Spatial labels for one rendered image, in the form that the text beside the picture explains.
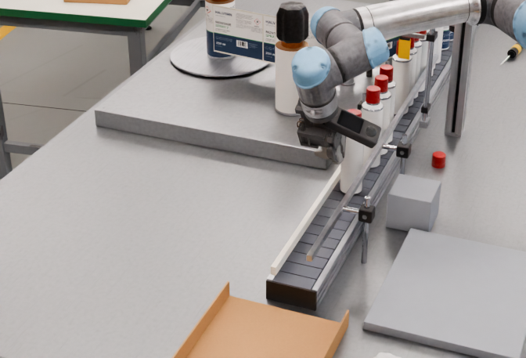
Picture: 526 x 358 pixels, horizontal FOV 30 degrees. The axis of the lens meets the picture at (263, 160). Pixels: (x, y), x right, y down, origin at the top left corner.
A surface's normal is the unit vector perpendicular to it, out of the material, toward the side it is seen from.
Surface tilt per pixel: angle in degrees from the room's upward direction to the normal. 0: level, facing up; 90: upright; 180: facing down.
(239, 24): 90
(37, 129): 0
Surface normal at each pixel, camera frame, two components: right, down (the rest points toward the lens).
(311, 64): -0.19, -0.53
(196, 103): 0.00, -0.87
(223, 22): -0.47, 0.44
